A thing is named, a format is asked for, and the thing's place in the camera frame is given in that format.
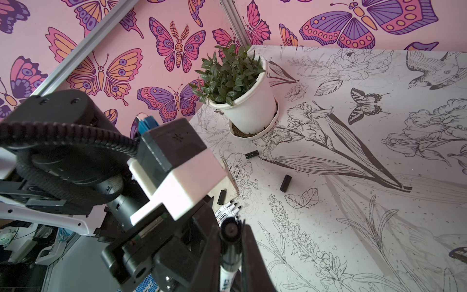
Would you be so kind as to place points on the white marker pen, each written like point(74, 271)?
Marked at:
point(231, 252)
point(228, 210)
point(219, 213)
point(231, 213)

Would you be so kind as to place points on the black pen cap near pot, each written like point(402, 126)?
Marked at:
point(252, 154)

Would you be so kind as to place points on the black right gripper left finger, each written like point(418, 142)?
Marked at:
point(206, 272)

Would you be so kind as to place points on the white plant pot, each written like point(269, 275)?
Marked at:
point(254, 111)

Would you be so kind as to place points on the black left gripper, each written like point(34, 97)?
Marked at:
point(168, 250)

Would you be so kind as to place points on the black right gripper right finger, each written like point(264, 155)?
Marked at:
point(255, 277)

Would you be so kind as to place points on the black pen cap centre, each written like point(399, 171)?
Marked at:
point(285, 183)

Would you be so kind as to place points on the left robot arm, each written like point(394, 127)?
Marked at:
point(65, 146)

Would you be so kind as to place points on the blue dotted glove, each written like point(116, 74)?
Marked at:
point(148, 285)

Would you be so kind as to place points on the green potted plant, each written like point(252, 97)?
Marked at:
point(228, 78)

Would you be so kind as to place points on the black pen cap on glove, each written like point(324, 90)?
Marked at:
point(222, 197)

